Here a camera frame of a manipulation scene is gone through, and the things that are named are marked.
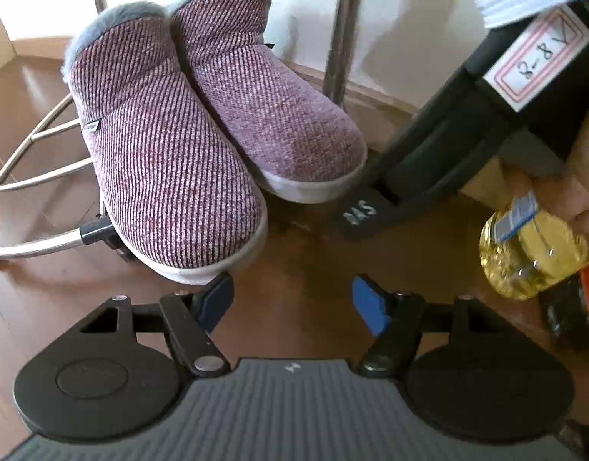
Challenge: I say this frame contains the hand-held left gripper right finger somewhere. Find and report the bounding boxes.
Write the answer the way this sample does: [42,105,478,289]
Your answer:
[351,275,504,378]

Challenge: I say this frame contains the person's right hand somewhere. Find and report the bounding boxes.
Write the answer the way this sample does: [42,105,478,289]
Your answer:
[468,106,589,236]

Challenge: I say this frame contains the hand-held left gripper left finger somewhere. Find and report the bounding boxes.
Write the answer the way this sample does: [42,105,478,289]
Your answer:
[78,271,235,378]

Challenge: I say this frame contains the yellow oil bottle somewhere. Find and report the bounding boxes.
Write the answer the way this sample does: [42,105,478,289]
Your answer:
[479,191,589,301]

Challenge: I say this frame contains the purple knit slipper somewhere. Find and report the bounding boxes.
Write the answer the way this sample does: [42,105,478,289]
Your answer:
[167,0,368,204]
[64,4,269,285]

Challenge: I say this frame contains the metal corner shoe rack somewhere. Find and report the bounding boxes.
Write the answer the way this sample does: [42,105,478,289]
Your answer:
[0,0,372,265]

